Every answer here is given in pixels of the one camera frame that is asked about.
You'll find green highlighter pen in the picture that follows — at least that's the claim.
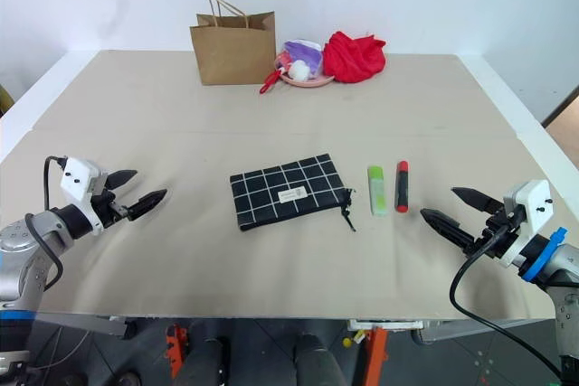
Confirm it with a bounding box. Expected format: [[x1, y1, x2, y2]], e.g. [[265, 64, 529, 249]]
[[366, 165, 389, 217]]

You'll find pink plate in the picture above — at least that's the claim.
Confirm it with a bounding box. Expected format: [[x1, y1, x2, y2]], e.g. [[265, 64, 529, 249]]
[[280, 72, 337, 89]]

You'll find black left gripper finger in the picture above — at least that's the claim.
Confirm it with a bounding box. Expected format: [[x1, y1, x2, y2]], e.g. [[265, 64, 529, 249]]
[[104, 169, 138, 190], [126, 188, 168, 223]]

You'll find red cloth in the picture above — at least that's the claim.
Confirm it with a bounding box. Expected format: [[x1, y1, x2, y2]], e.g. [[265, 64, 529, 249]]
[[322, 31, 388, 85]]

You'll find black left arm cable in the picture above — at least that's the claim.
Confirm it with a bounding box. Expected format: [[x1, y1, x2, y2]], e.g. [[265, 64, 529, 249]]
[[24, 155, 69, 292]]

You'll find black checked pencil pouch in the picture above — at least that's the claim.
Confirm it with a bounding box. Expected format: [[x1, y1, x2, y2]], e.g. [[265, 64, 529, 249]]
[[229, 154, 358, 233]]

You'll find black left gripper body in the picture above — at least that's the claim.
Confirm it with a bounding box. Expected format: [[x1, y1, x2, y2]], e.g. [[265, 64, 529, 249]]
[[88, 175, 132, 229]]

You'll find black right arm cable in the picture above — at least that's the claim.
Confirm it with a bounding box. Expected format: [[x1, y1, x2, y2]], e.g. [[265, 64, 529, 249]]
[[449, 225, 565, 381]]

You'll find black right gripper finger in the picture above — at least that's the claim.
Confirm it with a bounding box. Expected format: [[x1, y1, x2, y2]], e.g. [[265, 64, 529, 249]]
[[420, 208, 479, 255], [451, 186, 505, 215]]

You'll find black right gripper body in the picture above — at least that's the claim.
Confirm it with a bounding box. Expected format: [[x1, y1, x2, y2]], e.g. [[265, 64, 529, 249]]
[[470, 204, 521, 261]]

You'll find dark rounded right leg shape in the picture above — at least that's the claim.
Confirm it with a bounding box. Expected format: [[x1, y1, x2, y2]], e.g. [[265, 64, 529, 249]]
[[293, 334, 352, 386]]

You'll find red black marker pen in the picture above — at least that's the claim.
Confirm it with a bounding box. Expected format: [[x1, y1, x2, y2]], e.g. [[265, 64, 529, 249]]
[[394, 160, 411, 213]]

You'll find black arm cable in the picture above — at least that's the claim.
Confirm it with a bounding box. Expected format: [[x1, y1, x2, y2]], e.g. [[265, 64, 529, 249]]
[[449, 225, 565, 381], [24, 155, 69, 292]]

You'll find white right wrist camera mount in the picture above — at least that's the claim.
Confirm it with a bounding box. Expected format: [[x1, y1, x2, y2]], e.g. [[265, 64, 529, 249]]
[[500, 179, 554, 268]]

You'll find brown paper bag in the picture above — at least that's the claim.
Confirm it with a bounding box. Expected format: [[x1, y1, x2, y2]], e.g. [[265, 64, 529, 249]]
[[189, 0, 278, 87]]

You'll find purple white plastic pouch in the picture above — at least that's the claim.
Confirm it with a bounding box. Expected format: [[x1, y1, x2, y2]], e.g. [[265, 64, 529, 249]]
[[275, 38, 325, 80]]

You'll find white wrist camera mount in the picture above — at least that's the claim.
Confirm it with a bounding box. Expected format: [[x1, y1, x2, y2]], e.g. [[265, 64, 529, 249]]
[[60, 157, 109, 237], [500, 179, 554, 268]]

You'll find red strap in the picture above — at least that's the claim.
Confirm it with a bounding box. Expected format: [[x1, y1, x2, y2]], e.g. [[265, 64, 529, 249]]
[[259, 67, 285, 96]]

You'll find dark rounded leg shape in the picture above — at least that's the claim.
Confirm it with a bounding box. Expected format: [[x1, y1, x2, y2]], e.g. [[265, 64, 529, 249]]
[[293, 334, 352, 386], [174, 335, 232, 386]]

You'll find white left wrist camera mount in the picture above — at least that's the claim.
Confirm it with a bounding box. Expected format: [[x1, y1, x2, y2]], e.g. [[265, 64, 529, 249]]
[[60, 157, 109, 237]]

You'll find dark rounded left leg shape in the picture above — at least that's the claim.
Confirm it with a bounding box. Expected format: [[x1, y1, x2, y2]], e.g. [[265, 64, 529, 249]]
[[174, 335, 232, 386]]

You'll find orange metal stand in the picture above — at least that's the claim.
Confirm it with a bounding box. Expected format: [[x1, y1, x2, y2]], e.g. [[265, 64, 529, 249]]
[[361, 326, 390, 386], [164, 323, 189, 381]]

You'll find white fluffy ball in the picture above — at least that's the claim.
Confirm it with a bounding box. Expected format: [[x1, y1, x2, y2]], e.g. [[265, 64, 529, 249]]
[[288, 60, 313, 81]]

